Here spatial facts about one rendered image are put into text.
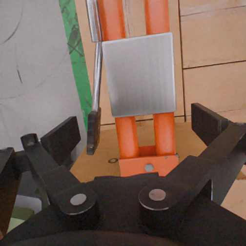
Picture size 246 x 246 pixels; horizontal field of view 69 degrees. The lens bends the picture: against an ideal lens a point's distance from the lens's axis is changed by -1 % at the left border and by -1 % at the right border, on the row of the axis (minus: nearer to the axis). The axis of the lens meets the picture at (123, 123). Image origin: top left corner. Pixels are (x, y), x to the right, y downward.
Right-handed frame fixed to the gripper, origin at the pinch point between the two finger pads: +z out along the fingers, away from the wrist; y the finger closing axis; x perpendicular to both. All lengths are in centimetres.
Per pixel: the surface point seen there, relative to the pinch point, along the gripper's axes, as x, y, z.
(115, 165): -17.3, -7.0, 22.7
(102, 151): -17.3, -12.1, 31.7
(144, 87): 4.1, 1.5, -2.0
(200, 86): -5, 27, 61
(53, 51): 25, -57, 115
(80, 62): 15, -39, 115
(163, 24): 9.1, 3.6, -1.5
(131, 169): -4.4, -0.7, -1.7
